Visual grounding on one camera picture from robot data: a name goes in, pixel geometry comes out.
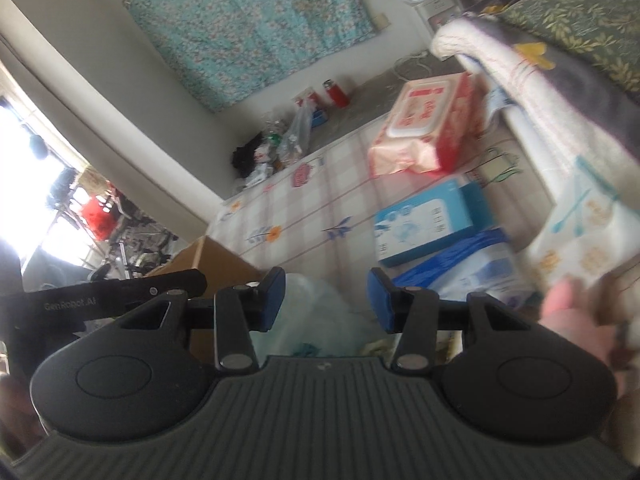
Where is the pale blue wipes pack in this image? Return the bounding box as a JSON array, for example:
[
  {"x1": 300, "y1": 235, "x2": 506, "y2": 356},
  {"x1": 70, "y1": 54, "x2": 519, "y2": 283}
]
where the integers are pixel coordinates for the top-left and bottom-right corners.
[{"x1": 527, "y1": 157, "x2": 640, "y2": 286}]

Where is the blue tissue box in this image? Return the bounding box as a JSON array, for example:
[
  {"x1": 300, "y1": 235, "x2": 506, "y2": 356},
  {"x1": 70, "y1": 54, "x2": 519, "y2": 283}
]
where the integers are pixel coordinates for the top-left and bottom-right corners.
[{"x1": 374, "y1": 176, "x2": 496, "y2": 268}]

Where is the clear plastic bag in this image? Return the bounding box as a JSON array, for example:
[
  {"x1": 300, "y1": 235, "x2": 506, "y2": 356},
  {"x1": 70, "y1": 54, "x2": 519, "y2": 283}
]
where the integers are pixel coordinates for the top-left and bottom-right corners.
[{"x1": 277, "y1": 102, "x2": 321, "y2": 168}]

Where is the cardboard box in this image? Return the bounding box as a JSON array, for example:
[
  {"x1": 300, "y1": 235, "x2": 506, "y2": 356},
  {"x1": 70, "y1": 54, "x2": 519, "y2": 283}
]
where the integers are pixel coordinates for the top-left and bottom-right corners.
[{"x1": 145, "y1": 235, "x2": 266, "y2": 361}]

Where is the white water dispenser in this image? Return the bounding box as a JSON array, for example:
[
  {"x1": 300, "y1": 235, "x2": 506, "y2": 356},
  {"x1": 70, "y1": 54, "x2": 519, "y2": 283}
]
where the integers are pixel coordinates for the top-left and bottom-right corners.
[{"x1": 412, "y1": 0, "x2": 468, "y2": 31}]

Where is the green leaf-print pillow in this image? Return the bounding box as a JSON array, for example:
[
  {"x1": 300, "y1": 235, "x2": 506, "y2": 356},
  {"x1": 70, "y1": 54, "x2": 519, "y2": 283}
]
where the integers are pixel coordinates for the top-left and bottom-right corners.
[{"x1": 500, "y1": 0, "x2": 640, "y2": 93}]

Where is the white plastic bag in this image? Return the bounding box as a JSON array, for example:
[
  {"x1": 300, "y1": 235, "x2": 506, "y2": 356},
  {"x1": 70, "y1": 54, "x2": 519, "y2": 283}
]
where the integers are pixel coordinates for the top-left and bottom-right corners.
[{"x1": 250, "y1": 272, "x2": 401, "y2": 361}]

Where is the white floor cable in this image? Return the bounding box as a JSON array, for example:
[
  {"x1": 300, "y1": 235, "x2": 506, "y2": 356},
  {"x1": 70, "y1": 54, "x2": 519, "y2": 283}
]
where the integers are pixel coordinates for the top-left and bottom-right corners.
[{"x1": 394, "y1": 49, "x2": 432, "y2": 82}]

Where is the white quilted blanket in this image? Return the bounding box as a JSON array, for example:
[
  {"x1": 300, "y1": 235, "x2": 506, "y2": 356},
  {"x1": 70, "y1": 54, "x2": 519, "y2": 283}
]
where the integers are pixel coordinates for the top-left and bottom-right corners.
[{"x1": 431, "y1": 15, "x2": 640, "y2": 211}]

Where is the teal floral wall cloth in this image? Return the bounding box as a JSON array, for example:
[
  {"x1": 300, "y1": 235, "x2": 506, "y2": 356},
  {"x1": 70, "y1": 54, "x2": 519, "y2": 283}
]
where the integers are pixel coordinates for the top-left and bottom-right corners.
[{"x1": 122, "y1": 0, "x2": 381, "y2": 113}]

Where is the red thermos bottle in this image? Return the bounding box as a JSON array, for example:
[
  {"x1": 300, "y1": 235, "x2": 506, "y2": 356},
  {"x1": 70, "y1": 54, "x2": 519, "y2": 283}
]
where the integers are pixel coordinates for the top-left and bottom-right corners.
[{"x1": 322, "y1": 79, "x2": 351, "y2": 109}]

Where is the plaid printed bed sheet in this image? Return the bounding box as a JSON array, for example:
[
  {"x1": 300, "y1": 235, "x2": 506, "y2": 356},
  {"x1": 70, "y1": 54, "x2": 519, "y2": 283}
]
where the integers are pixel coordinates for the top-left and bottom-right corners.
[{"x1": 207, "y1": 60, "x2": 556, "y2": 311}]

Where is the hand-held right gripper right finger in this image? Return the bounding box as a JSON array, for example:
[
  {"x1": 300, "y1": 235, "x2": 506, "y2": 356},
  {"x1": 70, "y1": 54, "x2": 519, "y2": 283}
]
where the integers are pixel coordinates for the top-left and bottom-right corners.
[{"x1": 367, "y1": 267, "x2": 533, "y2": 372}]

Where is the black cloth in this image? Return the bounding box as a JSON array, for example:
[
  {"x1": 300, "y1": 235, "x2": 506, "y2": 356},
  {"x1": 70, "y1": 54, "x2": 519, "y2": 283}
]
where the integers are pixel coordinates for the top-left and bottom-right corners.
[{"x1": 231, "y1": 132, "x2": 268, "y2": 181}]

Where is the pink plush toy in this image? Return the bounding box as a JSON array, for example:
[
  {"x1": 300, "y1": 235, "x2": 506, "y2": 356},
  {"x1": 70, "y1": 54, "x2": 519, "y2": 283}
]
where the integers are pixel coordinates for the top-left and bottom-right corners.
[{"x1": 540, "y1": 280, "x2": 640, "y2": 401}]

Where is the blue and white pack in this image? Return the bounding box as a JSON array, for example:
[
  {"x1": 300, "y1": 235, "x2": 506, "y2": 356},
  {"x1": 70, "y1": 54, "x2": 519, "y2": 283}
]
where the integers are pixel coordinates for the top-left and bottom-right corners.
[{"x1": 392, "y1": 230, "x2": 536, "y2": 306}]

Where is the red wet wipes pack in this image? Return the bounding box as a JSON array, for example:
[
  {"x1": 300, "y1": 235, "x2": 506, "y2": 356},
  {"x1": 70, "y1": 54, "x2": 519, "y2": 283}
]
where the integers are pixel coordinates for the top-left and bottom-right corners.
[{"x1": 367, "y1": 72, "x2": 488, "y2": 178}]

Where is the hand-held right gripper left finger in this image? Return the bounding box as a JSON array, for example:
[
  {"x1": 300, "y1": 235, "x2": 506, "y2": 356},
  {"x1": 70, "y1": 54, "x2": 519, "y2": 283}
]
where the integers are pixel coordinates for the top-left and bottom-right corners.
[{"x1": 117, "y1": 266, "x2": 287, "y2": 372}]

